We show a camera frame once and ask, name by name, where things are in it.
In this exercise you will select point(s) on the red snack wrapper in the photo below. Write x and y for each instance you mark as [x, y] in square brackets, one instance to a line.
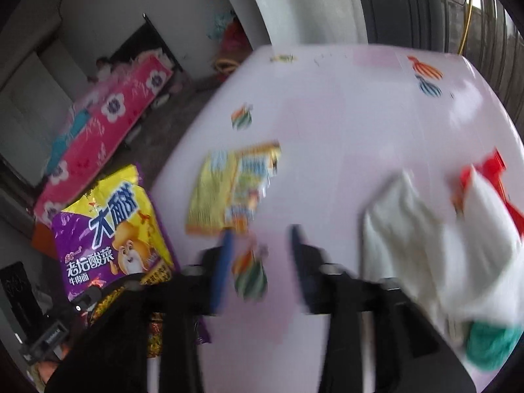
[491, 172]

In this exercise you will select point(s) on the pink printed tablecloth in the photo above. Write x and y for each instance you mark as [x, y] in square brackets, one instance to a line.
[335, 139]

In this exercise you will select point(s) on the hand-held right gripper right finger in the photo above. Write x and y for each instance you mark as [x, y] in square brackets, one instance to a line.
[301, 266]

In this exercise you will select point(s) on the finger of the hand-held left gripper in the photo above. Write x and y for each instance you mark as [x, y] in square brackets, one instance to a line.
[86, 303]

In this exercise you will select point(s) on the black board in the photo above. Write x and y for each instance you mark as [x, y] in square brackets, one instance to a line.
[139, 45]

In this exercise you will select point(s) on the yellow snack wrapper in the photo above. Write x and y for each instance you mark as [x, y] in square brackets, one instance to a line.
[213, 192]

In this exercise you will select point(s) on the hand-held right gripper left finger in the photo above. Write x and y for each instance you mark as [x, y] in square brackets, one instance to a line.
[223, 270]

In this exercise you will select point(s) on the teal plastic bag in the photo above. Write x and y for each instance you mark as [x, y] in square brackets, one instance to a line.
[491, 346]

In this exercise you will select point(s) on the dark green panel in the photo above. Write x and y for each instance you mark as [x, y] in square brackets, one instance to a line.
[401, 8]

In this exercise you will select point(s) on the white crumpled tissue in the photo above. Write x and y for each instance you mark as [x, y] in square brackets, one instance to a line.
[417, 245]

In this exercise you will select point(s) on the metal balcony railing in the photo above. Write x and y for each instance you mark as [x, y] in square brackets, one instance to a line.
[503, 49]

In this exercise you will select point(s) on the colourful plastic toys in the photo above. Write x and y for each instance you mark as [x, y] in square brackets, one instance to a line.
[233, 41]

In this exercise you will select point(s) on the purple instant noodle bag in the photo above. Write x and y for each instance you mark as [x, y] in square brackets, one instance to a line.
[106, 229]

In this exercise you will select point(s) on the pink floral box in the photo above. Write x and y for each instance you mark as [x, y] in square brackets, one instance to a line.
[110, 131]

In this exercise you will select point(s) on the black patterned box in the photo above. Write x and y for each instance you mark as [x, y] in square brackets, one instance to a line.
[16, 294]

